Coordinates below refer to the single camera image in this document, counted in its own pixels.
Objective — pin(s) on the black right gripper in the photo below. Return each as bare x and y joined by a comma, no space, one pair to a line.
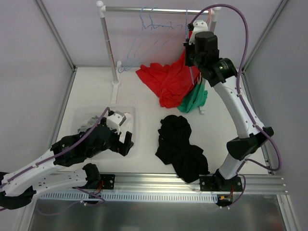
188,54

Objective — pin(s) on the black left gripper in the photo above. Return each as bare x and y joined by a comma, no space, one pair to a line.
119,145

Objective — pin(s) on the grey tank top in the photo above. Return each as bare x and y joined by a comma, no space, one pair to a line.
89,124

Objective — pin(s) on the black tank top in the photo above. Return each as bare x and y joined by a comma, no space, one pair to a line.
174,149

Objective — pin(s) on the white tank top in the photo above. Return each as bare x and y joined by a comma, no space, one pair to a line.
128,122

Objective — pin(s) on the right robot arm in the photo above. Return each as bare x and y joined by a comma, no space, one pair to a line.
201,51

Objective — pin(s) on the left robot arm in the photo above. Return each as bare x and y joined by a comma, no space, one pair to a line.
19,188

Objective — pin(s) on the red tank top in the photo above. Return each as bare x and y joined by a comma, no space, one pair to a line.
180,80

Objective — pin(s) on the green tank top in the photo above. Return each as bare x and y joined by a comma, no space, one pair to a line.
195,98

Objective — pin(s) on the white plastic perforated basket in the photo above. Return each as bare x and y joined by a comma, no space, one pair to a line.
82,114

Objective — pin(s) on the red garment on table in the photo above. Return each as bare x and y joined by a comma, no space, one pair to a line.
153,76

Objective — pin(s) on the white clothes rack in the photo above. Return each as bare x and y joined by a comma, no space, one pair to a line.
114,64

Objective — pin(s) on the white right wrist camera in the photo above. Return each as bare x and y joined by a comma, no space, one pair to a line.
195,27

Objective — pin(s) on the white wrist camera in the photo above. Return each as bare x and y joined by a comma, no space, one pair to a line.
195,27
115,121

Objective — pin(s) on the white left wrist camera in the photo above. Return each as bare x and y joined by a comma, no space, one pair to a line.
115,121

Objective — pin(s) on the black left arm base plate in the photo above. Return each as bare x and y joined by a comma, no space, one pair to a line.
107,181

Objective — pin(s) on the pink wire hanger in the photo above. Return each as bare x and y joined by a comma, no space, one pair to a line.
208,20

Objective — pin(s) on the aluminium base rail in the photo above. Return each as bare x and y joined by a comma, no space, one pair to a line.
170,183

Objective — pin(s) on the white slotted cable duct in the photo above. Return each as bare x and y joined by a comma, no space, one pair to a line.
134,197

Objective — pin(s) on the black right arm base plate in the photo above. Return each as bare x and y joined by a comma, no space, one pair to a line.
218,184

